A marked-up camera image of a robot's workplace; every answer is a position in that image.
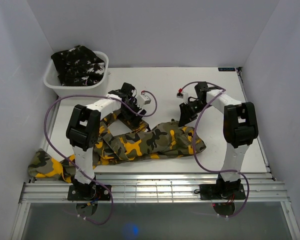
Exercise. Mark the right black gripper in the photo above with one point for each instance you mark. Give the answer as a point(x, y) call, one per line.
point(186, 116)

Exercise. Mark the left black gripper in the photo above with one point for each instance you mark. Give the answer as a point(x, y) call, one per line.
point(133, 119)

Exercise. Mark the yellow green camouflage trousers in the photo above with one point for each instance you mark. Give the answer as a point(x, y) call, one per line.
point(165, 141)

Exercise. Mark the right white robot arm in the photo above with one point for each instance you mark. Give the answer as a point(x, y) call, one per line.
point(240, 129)

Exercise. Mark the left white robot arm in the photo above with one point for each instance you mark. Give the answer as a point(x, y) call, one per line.
point(83, 130)

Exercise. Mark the black white camouflage trousers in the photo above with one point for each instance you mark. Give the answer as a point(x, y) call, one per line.
point(78, 67)

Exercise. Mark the dark blue table label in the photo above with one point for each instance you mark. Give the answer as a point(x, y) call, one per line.
point(226, 69)

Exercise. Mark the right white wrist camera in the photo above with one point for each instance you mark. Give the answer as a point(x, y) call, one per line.
point(181, 94)

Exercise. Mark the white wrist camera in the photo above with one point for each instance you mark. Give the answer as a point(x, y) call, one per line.
point(142, 99)
point(181, 94)

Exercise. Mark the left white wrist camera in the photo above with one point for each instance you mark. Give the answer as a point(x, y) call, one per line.
point(142, 99)

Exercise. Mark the aluminium rail frame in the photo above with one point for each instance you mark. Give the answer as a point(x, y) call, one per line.
point(156, 188)

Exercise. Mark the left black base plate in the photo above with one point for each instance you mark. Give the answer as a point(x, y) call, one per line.
point(98, 193)

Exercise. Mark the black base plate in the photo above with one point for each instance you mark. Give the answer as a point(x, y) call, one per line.
point(212, 192)
point(98, 193)

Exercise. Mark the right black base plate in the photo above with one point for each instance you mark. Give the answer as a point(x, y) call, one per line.
point(212, 192)

